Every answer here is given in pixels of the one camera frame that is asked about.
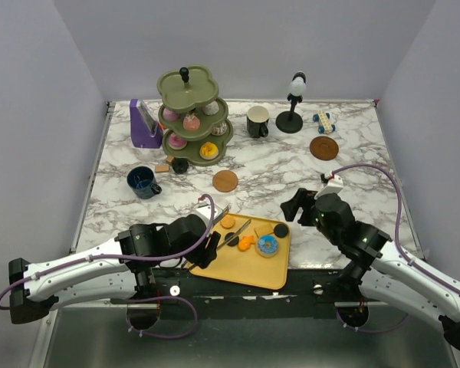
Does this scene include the black patterned sandwich cookie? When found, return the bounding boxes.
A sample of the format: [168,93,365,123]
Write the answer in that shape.
[273,223,289,238]

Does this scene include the metal serving tongs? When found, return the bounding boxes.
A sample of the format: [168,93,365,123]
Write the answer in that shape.
[181,204,251,270]

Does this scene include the round orange biscuit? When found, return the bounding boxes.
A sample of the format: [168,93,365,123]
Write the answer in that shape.
[219,215,235,229]

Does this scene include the yellow serving tray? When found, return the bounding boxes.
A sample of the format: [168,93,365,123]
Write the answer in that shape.
[190,213,291,291]

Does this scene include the yellow frosted donut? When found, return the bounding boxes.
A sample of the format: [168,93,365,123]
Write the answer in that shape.
[199,142,219,160]

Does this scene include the pink frosted donut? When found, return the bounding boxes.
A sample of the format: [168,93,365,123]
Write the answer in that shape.
[168,133,187,150]

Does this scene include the white sprinkled donut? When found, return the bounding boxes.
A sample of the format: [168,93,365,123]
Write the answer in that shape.
[211,120,228,136]

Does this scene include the pink snowball cake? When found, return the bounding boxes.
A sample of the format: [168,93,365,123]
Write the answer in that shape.
[182,113,200,131]

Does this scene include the purple snowball cake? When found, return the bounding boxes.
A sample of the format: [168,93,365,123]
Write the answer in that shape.
[163,108,180,121]

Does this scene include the grey snowball cake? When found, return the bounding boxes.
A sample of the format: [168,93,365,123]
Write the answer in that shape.
[202,100,219,116]

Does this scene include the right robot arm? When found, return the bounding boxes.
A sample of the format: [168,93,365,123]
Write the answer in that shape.
[280,188,460,351]

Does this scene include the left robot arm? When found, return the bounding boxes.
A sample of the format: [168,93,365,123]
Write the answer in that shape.
[0,214,221,324]

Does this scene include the rectangular beige biscuit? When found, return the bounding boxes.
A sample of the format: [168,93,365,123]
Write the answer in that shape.
[255,224,274,238]

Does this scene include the blue frosted donut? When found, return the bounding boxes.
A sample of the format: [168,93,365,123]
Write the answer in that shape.
[255,235,279,258]

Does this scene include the orange fish cookie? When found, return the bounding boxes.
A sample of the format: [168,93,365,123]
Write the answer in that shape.
[238,235,256,251]

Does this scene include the light wooden coaster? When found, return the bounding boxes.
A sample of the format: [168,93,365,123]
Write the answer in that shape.
[212,170,238,192]

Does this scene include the dark blue mug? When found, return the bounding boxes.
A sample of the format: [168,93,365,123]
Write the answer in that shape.
[126,166,162,199]

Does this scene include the dark wooden coaster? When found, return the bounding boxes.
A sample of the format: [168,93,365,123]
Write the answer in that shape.
[310,136,339,161]

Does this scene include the black lamp white bulb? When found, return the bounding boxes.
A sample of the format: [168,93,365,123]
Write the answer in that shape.
[275,71,306,134]

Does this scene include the toy car blue wheels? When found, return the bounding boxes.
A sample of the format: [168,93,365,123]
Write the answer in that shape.
[313,110,336,134]

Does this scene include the black cream mug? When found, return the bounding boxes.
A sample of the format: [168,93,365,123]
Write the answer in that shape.
[247,106,270,139]

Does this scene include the purple box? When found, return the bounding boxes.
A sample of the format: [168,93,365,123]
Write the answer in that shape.
[130,99,163,149]

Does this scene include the green tiered cake stand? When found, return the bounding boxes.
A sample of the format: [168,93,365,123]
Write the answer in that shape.
[157,64,233,166]

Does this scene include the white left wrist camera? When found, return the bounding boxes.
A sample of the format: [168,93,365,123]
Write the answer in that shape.
[194,196,215,224]

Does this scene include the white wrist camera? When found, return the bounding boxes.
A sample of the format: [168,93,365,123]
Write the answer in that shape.
[316,172,344,198]
[194,196,215,224]

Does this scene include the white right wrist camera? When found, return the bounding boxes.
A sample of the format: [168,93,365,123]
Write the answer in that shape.
[316,172,344,198]

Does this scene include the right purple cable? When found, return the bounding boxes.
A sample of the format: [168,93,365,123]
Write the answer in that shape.
[329,163,460,333]

